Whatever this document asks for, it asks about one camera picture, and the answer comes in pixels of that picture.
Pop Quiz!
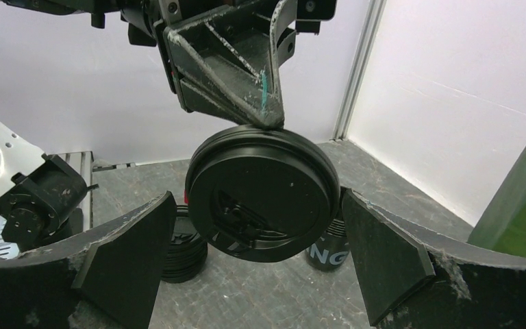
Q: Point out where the black coffee cup front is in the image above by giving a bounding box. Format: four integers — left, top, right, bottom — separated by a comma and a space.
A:
305, 219, 350, 272

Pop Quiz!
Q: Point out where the green paper bag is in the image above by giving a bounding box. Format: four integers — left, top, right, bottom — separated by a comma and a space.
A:
467, 122, 526, 262

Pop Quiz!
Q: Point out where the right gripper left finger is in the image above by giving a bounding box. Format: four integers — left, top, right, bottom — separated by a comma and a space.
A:
0, 192, 177, 328

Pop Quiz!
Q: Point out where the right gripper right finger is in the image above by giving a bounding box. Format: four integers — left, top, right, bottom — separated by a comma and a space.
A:
341, 188, 526, 328

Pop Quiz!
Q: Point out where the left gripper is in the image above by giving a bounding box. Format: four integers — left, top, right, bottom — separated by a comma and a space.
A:
0, 0, 339, 130

